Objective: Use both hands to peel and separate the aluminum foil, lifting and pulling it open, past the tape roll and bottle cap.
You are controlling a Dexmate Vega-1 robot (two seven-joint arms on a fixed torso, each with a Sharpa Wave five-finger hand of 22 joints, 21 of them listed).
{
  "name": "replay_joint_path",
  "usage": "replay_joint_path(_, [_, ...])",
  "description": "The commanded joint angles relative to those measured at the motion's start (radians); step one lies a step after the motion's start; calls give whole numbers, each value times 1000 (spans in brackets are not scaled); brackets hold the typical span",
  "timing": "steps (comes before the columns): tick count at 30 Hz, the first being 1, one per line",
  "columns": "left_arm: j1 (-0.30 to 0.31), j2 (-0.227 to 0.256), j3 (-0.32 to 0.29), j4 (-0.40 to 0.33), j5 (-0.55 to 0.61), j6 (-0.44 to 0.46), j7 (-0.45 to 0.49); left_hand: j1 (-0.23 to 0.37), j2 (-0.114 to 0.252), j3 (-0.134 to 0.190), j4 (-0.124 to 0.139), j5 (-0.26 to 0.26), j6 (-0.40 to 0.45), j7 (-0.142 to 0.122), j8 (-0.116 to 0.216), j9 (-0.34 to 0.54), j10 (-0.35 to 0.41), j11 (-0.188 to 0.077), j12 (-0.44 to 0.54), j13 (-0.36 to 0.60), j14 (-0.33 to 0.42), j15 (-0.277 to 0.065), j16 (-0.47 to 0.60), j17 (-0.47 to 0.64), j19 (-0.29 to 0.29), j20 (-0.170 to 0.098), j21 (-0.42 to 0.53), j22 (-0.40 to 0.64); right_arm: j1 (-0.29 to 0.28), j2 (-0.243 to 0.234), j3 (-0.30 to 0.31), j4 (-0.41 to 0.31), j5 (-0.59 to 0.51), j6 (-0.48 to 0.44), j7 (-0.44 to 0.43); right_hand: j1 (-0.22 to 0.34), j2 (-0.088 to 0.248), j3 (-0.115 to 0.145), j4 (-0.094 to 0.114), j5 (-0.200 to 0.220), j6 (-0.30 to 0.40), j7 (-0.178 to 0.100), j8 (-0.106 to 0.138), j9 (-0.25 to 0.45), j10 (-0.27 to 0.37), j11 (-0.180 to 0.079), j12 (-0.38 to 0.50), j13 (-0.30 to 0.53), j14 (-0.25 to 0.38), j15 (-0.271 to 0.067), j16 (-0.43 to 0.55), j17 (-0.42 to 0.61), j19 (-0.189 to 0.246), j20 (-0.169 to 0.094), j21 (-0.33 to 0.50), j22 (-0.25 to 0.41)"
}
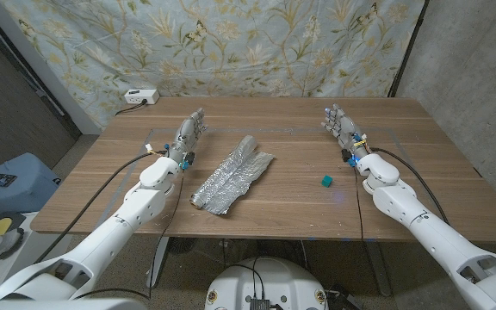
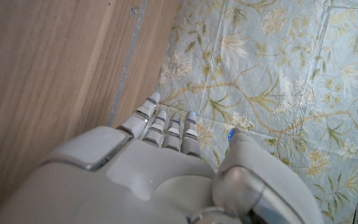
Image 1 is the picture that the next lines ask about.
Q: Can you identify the white power strip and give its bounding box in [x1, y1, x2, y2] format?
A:
[124, 89, 160, 106]

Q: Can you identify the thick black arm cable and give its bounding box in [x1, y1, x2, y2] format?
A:
[34, 148, 167, 264]
[369, 146, 450, 226]

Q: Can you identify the floral printed backdrop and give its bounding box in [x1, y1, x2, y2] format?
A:
[0, 0, 428, 130]

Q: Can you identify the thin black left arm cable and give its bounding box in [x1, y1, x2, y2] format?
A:
[73, 165, 187, 301]

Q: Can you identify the black backdrop pole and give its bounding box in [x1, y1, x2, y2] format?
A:
[387, 0, 430, 98]

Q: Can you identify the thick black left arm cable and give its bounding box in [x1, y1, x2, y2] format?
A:
[34, 148, 167, 264]

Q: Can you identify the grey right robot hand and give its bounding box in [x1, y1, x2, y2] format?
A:
[321, 103, 373, 161]

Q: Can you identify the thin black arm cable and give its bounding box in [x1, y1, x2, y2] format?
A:
[73, 165, 187, 301]
[351, 165, 368, 298]

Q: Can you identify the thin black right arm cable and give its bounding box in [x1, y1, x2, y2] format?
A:
[351, 165, 368, 298]

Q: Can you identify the aluminum foil roll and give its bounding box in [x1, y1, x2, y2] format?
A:
[189, 134, 276, 216]

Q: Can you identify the black torso cable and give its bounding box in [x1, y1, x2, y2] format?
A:
[220, 257, 267, 301]

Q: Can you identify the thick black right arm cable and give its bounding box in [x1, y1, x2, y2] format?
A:
[369, 146, 450, 226]

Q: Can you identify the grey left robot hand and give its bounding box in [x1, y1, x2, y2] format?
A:
[168, 108, 208, 159]

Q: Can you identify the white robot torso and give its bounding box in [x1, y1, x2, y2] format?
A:
[204, 257, 330, 310]

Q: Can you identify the blue plastic bin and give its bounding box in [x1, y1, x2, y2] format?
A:
[0, 152, 62, 215]

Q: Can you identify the black power strip cord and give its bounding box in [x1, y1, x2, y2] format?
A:
[115, 99, 148, 116]

